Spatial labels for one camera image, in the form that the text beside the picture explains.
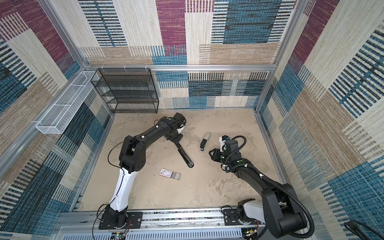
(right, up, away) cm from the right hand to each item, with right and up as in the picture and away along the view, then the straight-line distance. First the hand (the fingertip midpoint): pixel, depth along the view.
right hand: (211, 154), depth 88 cm
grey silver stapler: (-3, +7, +8) cm, 11 cm away
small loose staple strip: (-7, +7, +15) cm, 18 cm away
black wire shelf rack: (-58, +42, +22) cm, 75 cm away
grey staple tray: (-20, -12, -1) cm, 24 cm away
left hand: (-21, +8, +13) cm, 26 cm away
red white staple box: (-26, -11, -1) cm, 28 cm away
